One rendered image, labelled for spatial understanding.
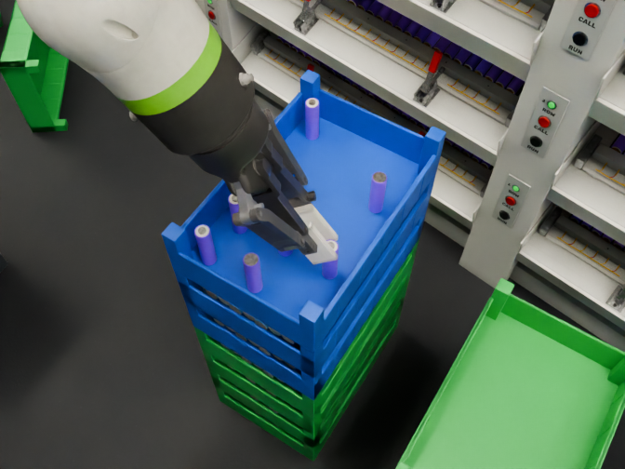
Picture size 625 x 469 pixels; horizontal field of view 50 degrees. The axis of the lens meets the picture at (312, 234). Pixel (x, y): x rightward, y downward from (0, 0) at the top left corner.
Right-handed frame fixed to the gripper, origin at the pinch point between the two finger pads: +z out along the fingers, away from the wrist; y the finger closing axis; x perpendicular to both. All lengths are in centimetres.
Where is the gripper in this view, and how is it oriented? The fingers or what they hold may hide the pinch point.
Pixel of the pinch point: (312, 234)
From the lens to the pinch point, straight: 72.9
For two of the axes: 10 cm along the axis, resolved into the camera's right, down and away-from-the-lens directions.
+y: -0.4, 8.5, -5.3
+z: 4.2, 5.0, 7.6
